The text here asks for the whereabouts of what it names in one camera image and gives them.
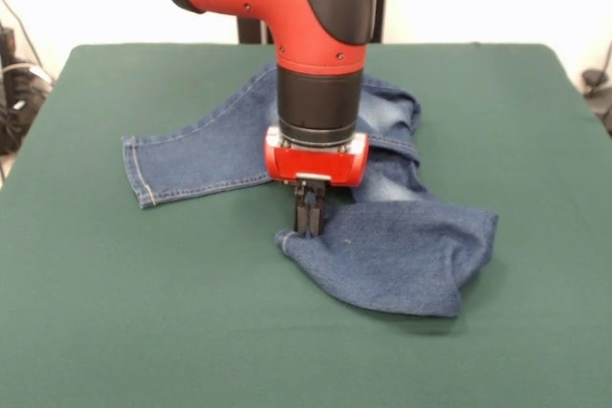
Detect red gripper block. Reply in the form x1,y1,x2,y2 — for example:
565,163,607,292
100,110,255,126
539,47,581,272
264,126,372,237

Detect blue denim jeans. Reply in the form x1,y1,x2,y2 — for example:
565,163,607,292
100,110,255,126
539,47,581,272
120,61,501,318

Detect dark green table cloth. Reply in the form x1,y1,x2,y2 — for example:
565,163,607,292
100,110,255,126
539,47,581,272
0,42,612,408

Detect black upright bar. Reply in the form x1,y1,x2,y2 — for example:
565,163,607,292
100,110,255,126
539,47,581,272
0,27,15,70

